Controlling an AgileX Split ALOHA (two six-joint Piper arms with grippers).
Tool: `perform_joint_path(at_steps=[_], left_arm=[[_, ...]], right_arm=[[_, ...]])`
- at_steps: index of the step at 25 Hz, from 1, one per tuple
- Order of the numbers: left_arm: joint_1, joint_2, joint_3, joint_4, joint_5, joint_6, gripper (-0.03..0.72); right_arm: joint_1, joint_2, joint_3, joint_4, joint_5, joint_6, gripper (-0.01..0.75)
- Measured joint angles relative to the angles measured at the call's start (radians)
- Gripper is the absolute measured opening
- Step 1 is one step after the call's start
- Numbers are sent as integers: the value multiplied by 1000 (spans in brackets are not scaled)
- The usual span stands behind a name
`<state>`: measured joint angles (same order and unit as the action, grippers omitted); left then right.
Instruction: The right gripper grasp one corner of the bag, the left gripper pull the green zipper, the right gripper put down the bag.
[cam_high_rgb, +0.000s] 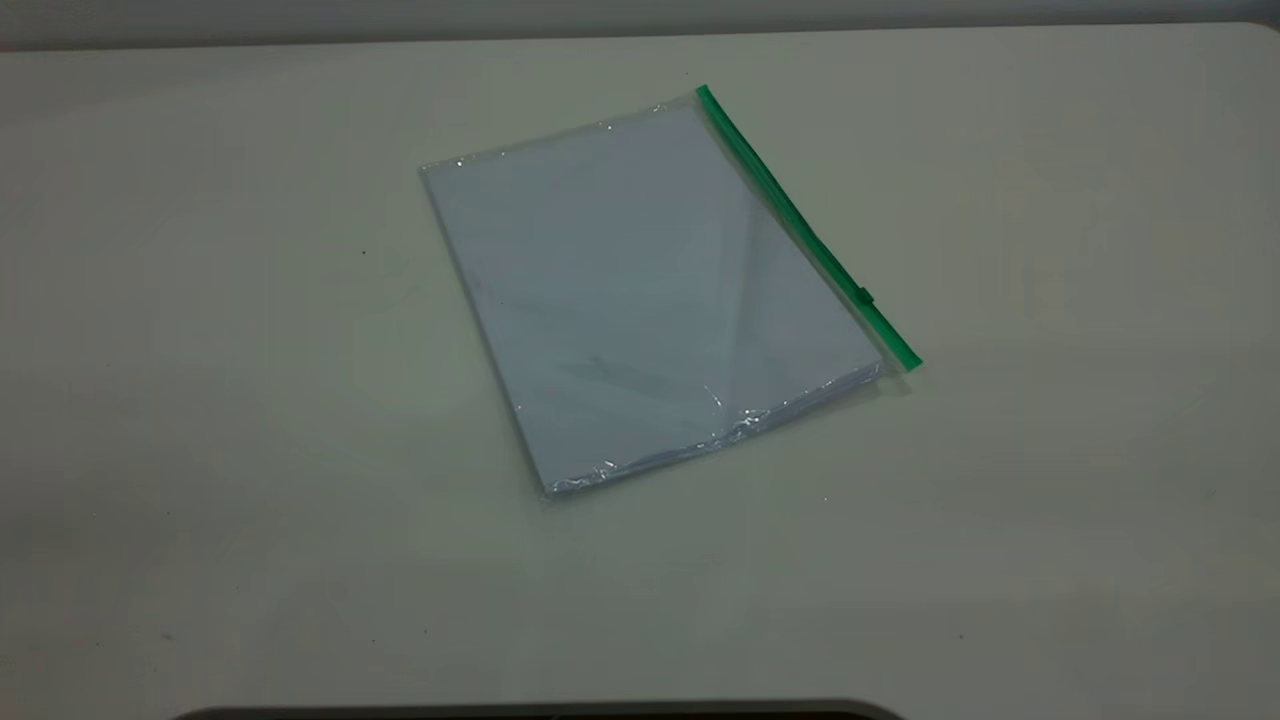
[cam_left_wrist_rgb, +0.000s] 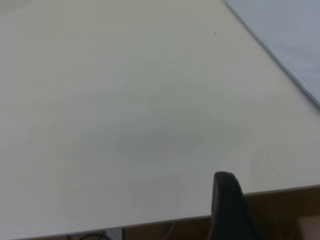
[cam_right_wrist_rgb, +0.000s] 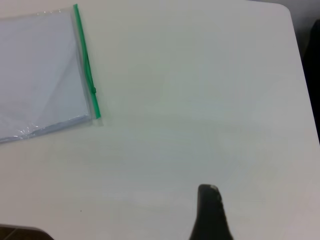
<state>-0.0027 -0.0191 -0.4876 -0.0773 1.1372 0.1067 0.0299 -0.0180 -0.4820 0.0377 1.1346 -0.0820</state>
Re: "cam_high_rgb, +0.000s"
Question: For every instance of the dark rounded base edge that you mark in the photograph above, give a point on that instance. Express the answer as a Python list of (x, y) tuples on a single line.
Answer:
[(540, 712)]

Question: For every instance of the clear plastic zip bag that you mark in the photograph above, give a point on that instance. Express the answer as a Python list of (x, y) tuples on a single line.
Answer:
[(640, 300)]

